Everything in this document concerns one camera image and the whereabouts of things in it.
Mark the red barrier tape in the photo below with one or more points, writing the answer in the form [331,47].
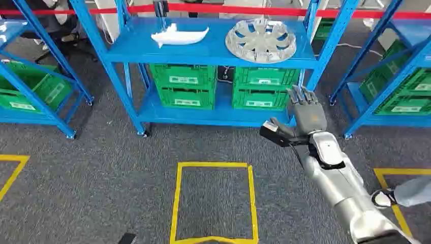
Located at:
[235,9]

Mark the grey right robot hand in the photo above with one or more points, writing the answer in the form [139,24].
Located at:
[308,116]

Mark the white plastic car part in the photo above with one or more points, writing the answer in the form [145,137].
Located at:
[178,37]

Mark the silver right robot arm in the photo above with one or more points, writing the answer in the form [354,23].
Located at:
[340,188]

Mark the white and black shoe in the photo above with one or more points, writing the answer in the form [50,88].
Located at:
[383,199]

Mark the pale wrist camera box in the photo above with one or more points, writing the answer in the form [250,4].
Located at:
[270,126]

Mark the black office chair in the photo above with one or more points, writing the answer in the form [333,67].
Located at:
[57,23]

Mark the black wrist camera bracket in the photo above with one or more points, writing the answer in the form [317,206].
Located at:
[282,138]

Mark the silver wheel hubcap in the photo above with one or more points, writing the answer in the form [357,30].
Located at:
[261,40]

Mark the person's leg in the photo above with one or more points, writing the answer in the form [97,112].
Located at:
[414,192]

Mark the blue metal shelf rack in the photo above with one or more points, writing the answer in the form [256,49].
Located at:
[43,101]
[202,54]
[370,118]

